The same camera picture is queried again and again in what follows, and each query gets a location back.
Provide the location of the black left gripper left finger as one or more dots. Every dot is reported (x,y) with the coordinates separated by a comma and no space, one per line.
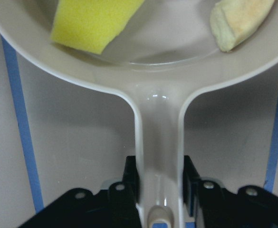
(114,207)

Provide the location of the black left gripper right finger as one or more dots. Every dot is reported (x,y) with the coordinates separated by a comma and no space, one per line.
(213,206)

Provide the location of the beige plastic dustpan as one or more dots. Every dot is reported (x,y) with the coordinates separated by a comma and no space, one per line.
(164,58)

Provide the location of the yellow sponge piece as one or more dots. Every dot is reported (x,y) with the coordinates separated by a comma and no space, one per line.
(90,25)

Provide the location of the pale curved bread slice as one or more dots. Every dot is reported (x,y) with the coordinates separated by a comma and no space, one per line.
(234,21)

